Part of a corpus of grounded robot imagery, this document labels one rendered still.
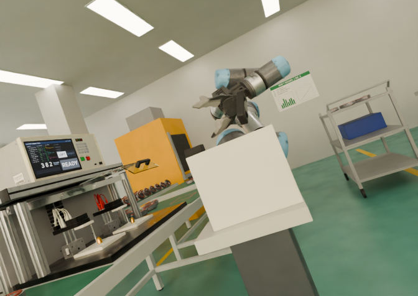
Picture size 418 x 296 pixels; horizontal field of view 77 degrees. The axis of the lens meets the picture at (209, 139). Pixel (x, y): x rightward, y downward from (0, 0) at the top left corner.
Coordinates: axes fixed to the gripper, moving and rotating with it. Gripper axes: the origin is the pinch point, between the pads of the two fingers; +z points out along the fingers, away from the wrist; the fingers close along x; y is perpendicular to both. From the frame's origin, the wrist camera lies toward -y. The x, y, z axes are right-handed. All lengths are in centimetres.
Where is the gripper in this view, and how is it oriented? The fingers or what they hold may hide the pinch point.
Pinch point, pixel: (203, 124)
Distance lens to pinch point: 87.5
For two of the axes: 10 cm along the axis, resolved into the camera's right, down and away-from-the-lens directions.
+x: -4.1, -6.4, -6.5
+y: -4.0, -5.2, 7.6
